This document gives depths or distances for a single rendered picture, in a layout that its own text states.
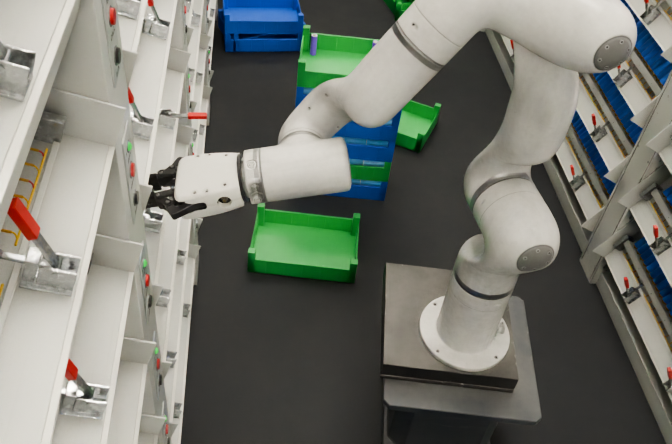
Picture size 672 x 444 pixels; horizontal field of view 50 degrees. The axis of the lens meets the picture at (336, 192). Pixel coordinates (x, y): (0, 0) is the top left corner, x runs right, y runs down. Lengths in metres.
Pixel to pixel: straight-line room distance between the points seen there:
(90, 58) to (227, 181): 0.43
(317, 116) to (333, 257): 0.99
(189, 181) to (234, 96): 1.56
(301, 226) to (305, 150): 1.09
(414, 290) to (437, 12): 0.80
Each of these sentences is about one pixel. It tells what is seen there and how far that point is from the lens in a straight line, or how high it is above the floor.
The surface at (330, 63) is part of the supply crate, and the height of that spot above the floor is 0.40.
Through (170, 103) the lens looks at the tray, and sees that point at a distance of 1.44.
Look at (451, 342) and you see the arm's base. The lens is 1.51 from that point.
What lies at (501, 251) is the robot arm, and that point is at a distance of 1.22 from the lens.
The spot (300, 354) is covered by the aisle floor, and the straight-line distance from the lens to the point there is 1.87.
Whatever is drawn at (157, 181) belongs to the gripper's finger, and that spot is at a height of 0.78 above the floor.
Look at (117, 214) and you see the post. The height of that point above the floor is 0.97.
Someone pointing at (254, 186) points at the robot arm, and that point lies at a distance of 1.07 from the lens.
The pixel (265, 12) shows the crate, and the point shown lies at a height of 0.08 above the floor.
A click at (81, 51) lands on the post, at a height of 1.18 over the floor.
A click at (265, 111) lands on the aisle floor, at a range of 2.58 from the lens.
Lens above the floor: 1.55
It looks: 43 degrees down
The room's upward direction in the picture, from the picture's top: 7 degrees clockwise
